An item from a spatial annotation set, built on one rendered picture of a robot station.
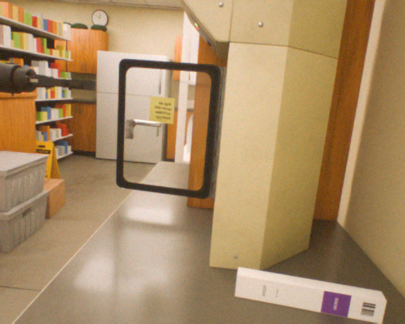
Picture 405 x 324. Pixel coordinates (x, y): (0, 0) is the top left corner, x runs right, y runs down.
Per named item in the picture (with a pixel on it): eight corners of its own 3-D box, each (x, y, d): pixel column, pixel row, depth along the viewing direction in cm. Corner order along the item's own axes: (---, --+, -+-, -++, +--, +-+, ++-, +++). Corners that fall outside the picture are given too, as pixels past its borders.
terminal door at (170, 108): (209, 200, 103) (220, 65, 94) (116, 187, 107) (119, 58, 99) (209, 198, 103) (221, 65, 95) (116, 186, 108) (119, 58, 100)
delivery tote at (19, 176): (51, 190, 300) (50, 154, 293) (8, 214, 241) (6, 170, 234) (6, 186, 302) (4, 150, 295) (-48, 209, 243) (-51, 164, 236)
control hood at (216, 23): (227, 58, 95) (231, 20, 93) (229, 42, 63) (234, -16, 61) (187, 55, 95) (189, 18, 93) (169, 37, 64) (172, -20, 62)
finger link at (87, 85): (72, 78, 104) (71, 78, 104) (94, 80, 104) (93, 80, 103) (72, 89, 105) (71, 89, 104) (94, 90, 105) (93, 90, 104)
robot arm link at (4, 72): (11, 95, 111) (-7, 95, 102) (10, 58, 109) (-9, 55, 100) (29, 96, 111) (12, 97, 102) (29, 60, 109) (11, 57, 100)
